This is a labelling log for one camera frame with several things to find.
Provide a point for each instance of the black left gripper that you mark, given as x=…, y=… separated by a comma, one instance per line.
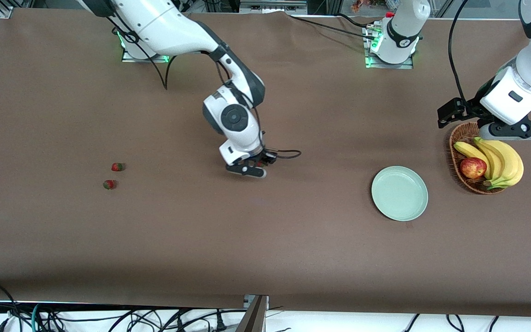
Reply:
x=476, y=107

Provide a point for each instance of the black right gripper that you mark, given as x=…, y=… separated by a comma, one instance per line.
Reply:
x=264, y=159

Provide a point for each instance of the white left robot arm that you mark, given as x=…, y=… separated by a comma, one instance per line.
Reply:
x=404, y=27

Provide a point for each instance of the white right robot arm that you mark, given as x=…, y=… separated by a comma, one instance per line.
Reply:
x=164, y=27

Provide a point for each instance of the pale green round plate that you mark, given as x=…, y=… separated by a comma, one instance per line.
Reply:
x=399, y=193

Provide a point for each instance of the brown wicker basket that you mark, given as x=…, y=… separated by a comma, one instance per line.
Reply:
x=463, y=133

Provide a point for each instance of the yellow banana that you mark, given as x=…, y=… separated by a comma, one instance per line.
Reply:
x=493, y=154
x=514, y=166
x=470, y=151

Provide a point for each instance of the red apple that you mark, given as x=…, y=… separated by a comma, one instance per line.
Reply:
x=473, y=167

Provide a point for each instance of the brown table cover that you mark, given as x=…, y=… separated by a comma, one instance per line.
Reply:
x=247, y=230

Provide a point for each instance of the red orange background object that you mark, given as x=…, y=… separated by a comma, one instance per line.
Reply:
x=360, y=5

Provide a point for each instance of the aluminium table corner profile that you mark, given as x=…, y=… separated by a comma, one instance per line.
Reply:
x=5, y=12

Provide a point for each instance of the aluminium frame rail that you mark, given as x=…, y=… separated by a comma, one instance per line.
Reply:
x=272, y=5

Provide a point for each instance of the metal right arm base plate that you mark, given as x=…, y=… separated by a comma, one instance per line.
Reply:
x=132, y=58

